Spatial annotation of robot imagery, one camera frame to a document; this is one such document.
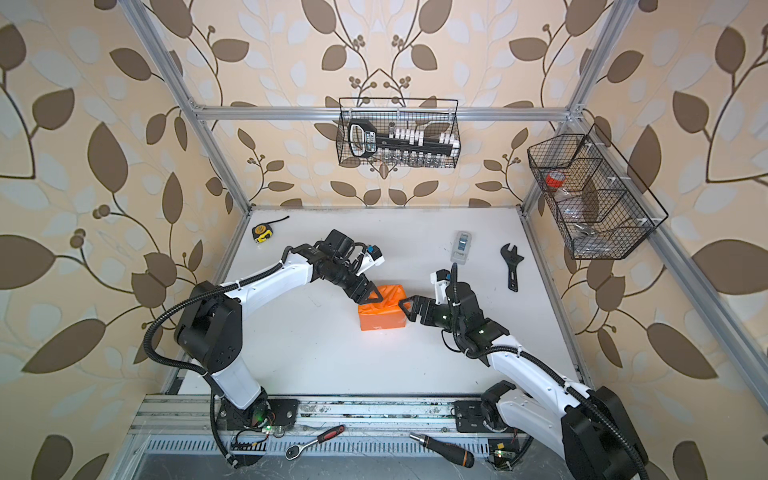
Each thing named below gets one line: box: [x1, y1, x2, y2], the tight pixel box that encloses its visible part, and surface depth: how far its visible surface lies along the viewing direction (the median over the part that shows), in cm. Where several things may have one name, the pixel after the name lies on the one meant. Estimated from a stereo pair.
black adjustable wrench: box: [500, 243, 525, 293], surface depth 104 cm
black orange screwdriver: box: [409, 432, 475, 468], surface depth 70 cm
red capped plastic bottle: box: [546, 171, 571, 200], surface depth 85 cm
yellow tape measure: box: [252, 215, 290, 243], surface depth 113 cm
